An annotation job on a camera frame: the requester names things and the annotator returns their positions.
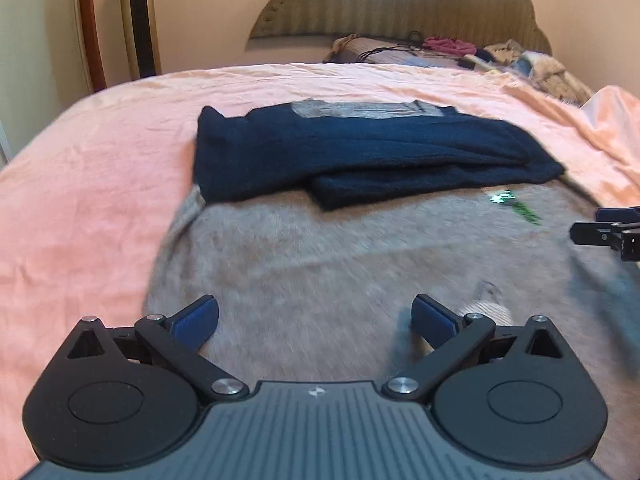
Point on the pink bed sheet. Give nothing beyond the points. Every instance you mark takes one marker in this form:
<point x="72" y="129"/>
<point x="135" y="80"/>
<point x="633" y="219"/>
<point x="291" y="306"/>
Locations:
<point x="85" y="180"/>

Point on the grey and navy sweater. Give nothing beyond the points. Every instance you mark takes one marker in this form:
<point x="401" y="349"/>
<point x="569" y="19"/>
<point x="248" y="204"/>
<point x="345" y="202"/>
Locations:
<point x="310" y="250"/>

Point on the gold tower air conditioner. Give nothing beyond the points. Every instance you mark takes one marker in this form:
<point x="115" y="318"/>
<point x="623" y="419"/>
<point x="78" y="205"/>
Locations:
<point x="141" y="20"/>

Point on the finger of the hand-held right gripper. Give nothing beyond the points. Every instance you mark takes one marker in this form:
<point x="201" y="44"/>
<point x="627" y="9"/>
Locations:
<point x="600" y="234"/>
<point x="617" y="215"/>

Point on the red wooden frame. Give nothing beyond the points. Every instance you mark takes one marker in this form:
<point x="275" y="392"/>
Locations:
<point x="92" y="35"/>

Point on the magenta cloth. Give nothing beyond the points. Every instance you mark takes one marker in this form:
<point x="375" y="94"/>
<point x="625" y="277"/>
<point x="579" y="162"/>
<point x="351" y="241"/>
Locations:
<point x="445" y="45"/>

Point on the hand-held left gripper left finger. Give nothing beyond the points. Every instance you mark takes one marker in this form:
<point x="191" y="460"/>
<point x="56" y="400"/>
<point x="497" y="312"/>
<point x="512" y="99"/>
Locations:
<point x="192" y="321"/>

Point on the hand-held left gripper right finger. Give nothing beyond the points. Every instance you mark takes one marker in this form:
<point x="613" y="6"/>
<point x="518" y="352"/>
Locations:
<point x="436" y="321"/>

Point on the olive padded headboard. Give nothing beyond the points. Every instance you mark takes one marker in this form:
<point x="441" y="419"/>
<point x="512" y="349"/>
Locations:
<point x="390" y="5"/>

